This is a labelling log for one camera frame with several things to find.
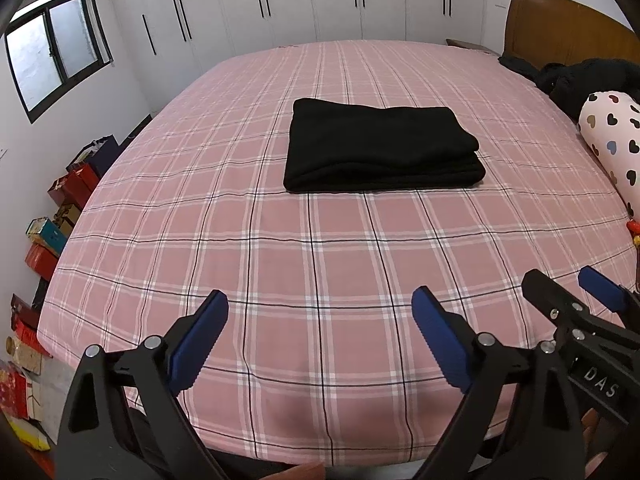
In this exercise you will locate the black fluffy garment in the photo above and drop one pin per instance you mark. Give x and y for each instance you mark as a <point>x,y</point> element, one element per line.
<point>590,77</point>

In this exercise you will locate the dark blue paper bag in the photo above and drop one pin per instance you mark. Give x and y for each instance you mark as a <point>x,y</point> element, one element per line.
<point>102,152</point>

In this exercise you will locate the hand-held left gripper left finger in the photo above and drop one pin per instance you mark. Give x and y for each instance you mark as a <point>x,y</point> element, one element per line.
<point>200,340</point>

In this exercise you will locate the brown wooden headboard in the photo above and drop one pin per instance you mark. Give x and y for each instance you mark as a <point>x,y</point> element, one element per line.
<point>560,25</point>

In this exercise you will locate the brown nightstand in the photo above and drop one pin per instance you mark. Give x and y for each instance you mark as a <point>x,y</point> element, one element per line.
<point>467,44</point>

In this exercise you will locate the black pants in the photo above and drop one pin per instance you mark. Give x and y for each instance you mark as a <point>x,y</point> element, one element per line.
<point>375,145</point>

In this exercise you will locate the pink plaid bed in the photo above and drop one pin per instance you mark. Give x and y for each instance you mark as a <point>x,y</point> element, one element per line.
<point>300,270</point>

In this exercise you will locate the orange and yellow toy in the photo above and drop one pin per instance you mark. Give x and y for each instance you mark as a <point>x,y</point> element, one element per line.
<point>634,227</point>

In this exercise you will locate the black framed window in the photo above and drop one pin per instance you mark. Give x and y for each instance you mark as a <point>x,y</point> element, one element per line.
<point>50,45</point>

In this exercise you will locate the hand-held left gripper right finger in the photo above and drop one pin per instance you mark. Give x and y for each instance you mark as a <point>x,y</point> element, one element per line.
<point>440,340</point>

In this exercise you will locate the white pillow with heart print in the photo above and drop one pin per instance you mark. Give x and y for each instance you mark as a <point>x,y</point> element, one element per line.
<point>615,140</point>

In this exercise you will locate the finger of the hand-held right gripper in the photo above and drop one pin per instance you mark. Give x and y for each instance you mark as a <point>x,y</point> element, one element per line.
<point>542,290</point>
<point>602,287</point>

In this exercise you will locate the black cloth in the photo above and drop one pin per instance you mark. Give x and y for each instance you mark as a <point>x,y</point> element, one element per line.
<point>517,65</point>

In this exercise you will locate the row of colourful gift boxes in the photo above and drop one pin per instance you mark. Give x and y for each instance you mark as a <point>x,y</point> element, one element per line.
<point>45,240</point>

